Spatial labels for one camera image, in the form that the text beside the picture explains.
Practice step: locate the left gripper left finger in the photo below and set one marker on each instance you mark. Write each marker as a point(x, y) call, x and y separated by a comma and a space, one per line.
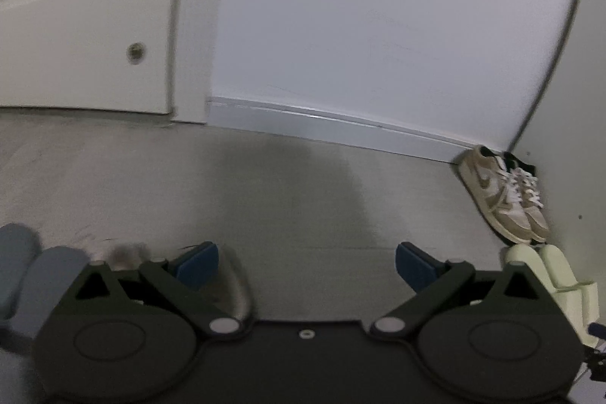
point(178, 283)

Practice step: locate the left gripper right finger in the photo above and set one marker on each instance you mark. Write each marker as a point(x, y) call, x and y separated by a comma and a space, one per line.
point(437, 286)

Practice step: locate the light green slide sandal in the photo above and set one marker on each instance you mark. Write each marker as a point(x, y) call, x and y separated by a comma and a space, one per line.
point(529, 285)
point(587, 310)

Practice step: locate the beige jordan sneaker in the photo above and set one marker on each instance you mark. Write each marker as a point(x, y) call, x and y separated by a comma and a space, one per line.
point(496, 193)
point(527, 180)

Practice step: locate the grey-blue slide sandal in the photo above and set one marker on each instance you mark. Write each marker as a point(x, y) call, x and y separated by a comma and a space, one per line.
point(20, 246)
point(46, 282)

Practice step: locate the black puma sneaker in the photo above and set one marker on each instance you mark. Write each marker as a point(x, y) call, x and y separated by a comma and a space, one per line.
point(127, 256)
point(227, 285)

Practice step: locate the white cabinet panel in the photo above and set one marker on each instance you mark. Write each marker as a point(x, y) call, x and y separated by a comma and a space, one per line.
point(565, 138)

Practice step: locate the metal door stopper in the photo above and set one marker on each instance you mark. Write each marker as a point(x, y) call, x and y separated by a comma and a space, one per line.
point(136, 53)

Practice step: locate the white door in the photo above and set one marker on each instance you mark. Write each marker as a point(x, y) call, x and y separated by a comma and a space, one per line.
point(72, 54)

